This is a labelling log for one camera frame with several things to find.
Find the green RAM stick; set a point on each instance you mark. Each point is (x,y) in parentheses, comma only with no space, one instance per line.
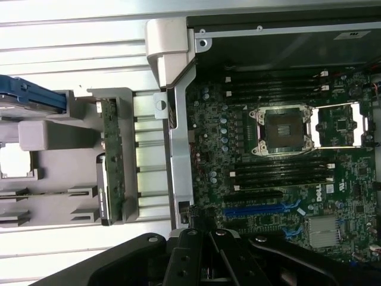
(44,194)

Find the metal socket cover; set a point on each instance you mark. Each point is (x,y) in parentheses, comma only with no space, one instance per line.
(357,119)

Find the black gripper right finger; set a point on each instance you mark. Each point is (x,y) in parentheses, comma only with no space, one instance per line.
(238,262)

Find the black PC case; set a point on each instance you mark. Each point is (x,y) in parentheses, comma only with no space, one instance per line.
(181,149)

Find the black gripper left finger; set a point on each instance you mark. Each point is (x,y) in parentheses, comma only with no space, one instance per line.
(187,262)

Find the blue expansion slot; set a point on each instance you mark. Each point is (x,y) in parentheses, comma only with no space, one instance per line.
(253,210)

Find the silver chipset heat sink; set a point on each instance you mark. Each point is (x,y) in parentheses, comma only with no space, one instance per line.
(323,232)

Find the hard disk in blue caddy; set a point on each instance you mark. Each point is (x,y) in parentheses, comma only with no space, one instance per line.
(29,89)

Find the CPU socket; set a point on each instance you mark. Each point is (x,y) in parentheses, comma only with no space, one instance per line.
(279,129)

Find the silver CPU chip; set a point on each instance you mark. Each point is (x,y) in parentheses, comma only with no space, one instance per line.
(15,161)

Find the black expansion slot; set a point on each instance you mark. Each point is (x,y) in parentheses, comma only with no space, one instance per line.
(253,195)

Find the green motherboard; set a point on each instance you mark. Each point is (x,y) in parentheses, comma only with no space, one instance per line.
(208,125)

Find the grey parts rack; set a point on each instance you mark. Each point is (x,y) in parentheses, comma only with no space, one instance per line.
(59,167)

